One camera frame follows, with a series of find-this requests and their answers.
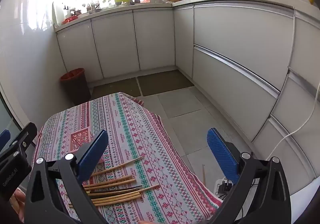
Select person's left hand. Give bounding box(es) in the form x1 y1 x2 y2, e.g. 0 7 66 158
9 188 27 223

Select bunch of wooden chopsticks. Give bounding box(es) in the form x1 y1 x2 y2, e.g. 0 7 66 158
67 175 162 207

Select white kitchen cabinets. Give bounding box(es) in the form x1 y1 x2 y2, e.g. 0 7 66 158
55 0 320 194

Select patterned striped tablecloth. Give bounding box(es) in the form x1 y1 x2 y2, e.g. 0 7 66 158
32 92 223 222

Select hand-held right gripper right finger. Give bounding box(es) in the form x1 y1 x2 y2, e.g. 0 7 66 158
206 128 292 224

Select brown trash bin red rim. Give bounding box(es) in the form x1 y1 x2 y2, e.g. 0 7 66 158
59 68 92 105

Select white cutting board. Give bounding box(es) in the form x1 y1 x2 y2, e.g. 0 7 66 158
52 2 63 26

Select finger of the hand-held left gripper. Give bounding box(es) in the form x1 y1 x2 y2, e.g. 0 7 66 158
0 129 12 152
0 122 38 163

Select white power cable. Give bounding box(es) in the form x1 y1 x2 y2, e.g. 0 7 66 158
265 82 320 163

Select pink lattice utensil holder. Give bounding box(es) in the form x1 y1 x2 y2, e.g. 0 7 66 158
70 127 105 164

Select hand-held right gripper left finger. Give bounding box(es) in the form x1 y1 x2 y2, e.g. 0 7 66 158
25 129 109 224

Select red bowl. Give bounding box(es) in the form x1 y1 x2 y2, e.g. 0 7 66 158
62 16 79 25

